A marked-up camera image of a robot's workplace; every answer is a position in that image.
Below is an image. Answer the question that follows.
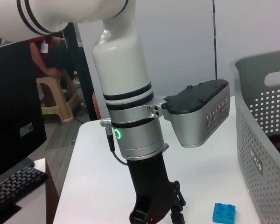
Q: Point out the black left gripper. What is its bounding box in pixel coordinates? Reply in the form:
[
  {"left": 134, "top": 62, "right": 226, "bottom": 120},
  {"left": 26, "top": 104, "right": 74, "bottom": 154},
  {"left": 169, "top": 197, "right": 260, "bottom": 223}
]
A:
[{"left": 126, "top": 153, "right": 186, "bottom": 224}]

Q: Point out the blue building brick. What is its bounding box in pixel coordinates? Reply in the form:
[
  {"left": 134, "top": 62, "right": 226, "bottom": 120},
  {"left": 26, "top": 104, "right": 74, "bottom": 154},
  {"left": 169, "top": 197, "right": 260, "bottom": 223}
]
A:
[{"left": 212, "top": 203, "right": 236, "bottom": 224}]

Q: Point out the grey-green perforated storage bin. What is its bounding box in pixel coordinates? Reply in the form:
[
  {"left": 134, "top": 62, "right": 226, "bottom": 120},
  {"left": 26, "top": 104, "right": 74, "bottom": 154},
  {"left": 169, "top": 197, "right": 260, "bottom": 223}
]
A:
[{"left": 229, "top": 49, "right": 280, "bottom": 224}]

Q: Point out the reddish brown panel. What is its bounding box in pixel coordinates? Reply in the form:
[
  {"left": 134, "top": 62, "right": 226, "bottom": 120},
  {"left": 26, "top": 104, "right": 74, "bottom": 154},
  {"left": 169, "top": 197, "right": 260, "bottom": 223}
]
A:
[{"left": 92, "top": 91, "right": 103, "bottom": 120}]

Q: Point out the white paper sheet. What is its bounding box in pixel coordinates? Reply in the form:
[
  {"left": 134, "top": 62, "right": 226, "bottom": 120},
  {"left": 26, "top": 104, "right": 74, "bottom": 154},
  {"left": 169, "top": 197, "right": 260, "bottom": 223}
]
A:
[{"left": 34, "top": 158, "right": 47, "bottom": 174}]

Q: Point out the beige plastic stool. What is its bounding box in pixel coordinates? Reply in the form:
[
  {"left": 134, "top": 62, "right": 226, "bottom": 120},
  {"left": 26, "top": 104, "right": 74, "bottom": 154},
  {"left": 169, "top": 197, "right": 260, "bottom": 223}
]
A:
[{"left": 36, "top": 70, "right": 81, "bottom": 123}]

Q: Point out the black computer keyboard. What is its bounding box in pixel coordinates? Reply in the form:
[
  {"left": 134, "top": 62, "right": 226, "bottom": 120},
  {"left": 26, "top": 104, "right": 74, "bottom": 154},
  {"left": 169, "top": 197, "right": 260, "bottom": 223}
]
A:
[{"left": 0, "top": 167, "right": 49, "bottom": 217}]

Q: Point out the black computer monitor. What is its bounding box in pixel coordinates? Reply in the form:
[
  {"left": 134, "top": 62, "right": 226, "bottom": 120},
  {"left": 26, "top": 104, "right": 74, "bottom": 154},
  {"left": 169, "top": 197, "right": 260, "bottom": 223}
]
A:
[{"left": 0, "top": 41, "right": 47, "bottom": 224}]

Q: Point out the person in red shirt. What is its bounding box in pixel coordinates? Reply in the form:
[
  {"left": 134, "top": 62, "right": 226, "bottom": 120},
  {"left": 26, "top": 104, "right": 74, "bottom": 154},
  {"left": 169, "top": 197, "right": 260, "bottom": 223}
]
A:
[{"left": 29, "top": 35, "right": 77, "bottom": 81}]

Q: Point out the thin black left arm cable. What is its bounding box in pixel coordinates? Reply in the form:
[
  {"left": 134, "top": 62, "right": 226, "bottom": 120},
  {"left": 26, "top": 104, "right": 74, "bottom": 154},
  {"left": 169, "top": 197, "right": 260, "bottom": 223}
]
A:
[{"left": 106, "top": 127, "right": 129, "bottom": 166}]

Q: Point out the black partition post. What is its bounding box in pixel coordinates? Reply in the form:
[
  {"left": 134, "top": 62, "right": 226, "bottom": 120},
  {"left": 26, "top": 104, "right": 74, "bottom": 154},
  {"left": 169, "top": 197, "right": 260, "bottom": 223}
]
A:
[{"left": 66, "top": 22, "right": 98, "bottom": 121}]

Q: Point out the dark blue wall cable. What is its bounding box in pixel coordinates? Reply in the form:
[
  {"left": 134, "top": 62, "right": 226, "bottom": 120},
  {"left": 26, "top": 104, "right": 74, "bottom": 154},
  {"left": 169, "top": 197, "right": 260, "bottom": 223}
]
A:
[{"left": 211, "top": 0, "right": 219, "bottom": 80}]

